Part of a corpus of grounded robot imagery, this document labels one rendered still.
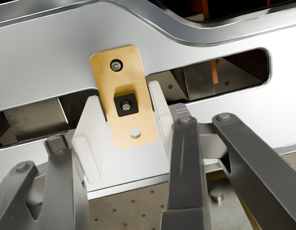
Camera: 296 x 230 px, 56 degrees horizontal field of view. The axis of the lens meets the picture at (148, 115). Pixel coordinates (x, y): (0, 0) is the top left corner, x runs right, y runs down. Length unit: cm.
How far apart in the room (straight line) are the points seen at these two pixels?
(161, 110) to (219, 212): 15
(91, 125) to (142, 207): 53
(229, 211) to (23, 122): 20
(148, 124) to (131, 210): 47
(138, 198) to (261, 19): 52
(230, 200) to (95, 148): 16
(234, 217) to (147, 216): 44
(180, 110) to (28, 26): 13
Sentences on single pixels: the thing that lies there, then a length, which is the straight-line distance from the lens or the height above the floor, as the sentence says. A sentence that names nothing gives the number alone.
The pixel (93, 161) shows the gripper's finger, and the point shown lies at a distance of 16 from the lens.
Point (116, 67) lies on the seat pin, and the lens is 21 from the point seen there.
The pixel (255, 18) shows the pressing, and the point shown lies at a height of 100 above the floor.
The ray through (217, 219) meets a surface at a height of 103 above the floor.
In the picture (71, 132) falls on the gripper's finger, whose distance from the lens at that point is 18.
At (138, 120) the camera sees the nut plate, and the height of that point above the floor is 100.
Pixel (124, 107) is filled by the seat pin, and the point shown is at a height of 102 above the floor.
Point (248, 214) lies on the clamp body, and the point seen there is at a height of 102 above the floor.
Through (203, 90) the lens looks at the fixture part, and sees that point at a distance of 37.
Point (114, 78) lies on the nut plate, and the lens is 22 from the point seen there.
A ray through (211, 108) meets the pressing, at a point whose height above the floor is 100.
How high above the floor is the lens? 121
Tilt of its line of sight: 67 degrees down
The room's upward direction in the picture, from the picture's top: 169 degrees clockwise
